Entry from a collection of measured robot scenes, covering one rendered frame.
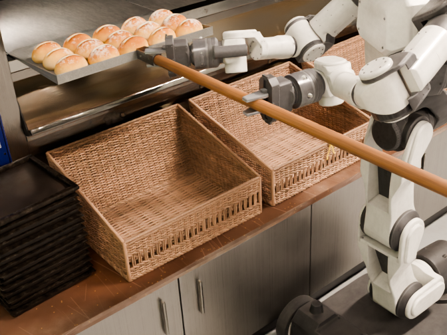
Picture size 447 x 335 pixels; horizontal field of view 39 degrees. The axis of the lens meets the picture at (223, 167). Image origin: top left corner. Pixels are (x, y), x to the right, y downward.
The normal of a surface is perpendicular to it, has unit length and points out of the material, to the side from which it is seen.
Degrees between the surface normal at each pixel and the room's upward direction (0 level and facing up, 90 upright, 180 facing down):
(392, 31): 86
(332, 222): 90
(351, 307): 0
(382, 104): 99
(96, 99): 70
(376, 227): 86
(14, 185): 0
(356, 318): 0
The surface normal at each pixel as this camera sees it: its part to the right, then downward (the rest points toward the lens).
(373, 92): -0.41, 0.60
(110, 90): 0.58, 0.04
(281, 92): 0.53, 0.42
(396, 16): -0.55, 0.38
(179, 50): 0.07, 0.51
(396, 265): -0.78, 0.39
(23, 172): -0.05, -0.86
